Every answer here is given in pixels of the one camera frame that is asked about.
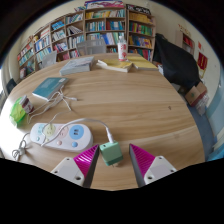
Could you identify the wooden bookshelf unit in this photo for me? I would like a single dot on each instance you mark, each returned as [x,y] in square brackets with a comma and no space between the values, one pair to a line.
[106,25]

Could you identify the red wall hanging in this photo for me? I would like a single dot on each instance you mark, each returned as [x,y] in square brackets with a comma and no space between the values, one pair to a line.
[202,60]

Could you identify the black cloth cover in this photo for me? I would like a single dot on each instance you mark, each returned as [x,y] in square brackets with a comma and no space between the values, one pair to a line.
[176,63]

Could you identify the narrow grey mesh chair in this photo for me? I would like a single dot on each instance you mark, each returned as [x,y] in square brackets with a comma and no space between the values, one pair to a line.
[49,60]

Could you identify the flat yellow book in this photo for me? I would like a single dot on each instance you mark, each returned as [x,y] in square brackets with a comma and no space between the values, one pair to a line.
[143,63]

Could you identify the small wooden wall shelf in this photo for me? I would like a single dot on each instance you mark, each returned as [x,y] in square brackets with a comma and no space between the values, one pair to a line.
[185,41]

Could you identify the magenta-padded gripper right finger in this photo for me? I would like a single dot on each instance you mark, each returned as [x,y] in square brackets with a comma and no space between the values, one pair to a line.
[160,168]

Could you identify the small green charger block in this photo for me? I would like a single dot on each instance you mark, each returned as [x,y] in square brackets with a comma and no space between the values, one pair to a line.
[111,153]

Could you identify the clear bottle with red label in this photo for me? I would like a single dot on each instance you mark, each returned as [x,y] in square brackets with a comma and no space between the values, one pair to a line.
[122,48]

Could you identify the teal book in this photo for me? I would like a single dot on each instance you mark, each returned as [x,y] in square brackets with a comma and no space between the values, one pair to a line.
[50,87]

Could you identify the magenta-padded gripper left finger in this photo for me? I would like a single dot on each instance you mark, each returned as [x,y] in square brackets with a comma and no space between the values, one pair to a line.
[68,170]

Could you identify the grey book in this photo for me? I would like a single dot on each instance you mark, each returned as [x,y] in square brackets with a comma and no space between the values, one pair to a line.
[76,65]

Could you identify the green plastic bag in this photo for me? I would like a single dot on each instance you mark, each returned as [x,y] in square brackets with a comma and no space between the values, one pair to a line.
[17,115]

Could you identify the white power strip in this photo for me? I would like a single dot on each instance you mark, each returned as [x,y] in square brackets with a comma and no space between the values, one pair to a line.
[76,133]

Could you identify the dark blue chair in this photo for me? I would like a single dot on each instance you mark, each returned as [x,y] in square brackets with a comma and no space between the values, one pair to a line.
[10,86]

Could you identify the thick yellow book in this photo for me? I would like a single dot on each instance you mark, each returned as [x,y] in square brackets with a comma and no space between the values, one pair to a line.
[115,65]

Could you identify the brown cardboard box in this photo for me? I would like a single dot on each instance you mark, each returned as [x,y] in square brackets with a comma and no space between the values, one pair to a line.
[195,94]

